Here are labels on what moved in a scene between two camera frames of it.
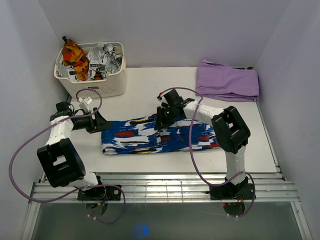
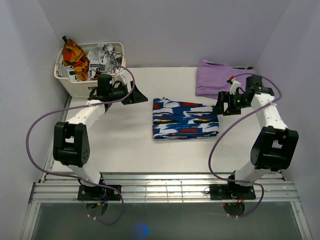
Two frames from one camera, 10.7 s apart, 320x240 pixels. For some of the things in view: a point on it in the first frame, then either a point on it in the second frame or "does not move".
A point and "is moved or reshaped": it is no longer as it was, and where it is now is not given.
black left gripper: (99, 124) → (136, 97)
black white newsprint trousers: (103, 59) does not move
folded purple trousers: (226, 83) does not move
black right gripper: (161, 122) → (224, 97)
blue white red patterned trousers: (138, 135) is moved or reshaped
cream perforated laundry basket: (113, 85) does not move
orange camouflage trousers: (73, 54) does not move
